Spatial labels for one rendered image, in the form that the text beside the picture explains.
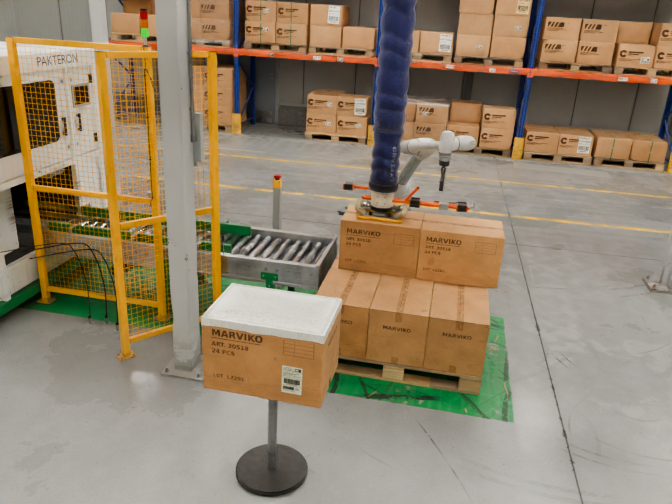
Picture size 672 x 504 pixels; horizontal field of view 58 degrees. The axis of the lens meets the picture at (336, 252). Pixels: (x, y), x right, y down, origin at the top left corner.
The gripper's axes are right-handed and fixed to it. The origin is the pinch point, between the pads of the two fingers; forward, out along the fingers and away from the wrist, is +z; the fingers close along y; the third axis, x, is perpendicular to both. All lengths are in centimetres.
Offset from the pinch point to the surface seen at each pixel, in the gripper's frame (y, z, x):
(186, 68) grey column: 98, -82, -154
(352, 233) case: 19, 38, -61
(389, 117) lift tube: 12, -49, -42
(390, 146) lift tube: 9.1, -28.5, -39.3
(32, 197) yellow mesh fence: 42, 31, -312
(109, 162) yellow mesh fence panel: 102, -21, -206
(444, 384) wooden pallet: 76, 120, 19
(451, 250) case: 19.4, 41.6, 13.1
